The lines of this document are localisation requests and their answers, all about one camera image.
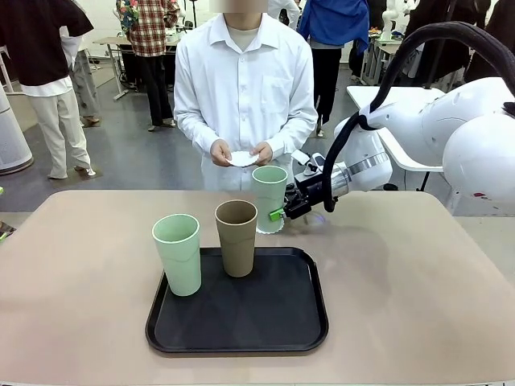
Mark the person in grey trousers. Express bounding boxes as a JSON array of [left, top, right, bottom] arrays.
[[60, 23, 101, 129]]

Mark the light green tall cup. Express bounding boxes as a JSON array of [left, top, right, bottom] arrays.
[[251, 165, 289, 230], [151, 214, 202, 298]]

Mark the person in black top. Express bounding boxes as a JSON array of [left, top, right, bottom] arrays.
[[0, 0, 97, 181]]

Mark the black cable sleeve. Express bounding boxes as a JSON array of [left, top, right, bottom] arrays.
[[323, 22, 515, 214]]

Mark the person's right forearm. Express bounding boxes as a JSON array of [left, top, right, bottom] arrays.
[[175, 116, 222, 156]]

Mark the white rounded table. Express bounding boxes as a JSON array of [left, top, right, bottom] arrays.
[[345, 84, 446, 174]]

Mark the person in black t-shirt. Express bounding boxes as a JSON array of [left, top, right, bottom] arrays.
[[404, 0, 476, 81]]

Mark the brown tall cup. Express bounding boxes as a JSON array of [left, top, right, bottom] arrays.
[[214, 199, 258, 278]]

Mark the person in blue jacket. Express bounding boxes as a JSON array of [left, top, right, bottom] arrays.
[[297, 0, 370, 138]]

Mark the white scalloped coaster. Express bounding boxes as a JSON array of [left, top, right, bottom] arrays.
[[253, 219, 286, 236], [225, 150, 261, 168]]

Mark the grey desk with white legs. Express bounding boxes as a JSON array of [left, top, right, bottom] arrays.
[[92, 35, 140, 101]]

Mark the person in black jacket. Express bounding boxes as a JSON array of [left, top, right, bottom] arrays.
[[468, 0, 515, 81]]

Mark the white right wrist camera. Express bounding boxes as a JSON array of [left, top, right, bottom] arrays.
[[290, 150, 325, 178]]

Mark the black plastic tray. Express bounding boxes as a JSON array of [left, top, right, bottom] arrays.
[[144, 246, 330, 355]]

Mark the person in white shirt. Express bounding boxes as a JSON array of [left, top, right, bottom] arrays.
[[172, 0, 319, 192]]

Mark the person's left forearm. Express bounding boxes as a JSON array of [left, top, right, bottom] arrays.
[[267, 112, 319, 156]]

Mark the person's left hand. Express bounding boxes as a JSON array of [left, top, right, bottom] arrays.
[[248, 141, 274, 166]]

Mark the person in floral shirt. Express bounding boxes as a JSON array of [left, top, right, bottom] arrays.
[[115, 0, 140, 31]]

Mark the white cylindrical air purifier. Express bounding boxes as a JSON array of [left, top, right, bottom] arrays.
[[0, 86, 34, 176]]

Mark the person in plaid shirt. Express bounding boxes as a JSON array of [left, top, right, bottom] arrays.
[[127, 0, 181, 133]]

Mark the person's right hand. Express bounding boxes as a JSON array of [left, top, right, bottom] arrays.
[[209, 138, 234, 166]]

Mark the white framed work desk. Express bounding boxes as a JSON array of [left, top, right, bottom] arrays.
[[360, 34, 407, 88]]

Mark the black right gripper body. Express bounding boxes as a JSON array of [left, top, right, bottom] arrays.
[[286, 173, 325, 220]]

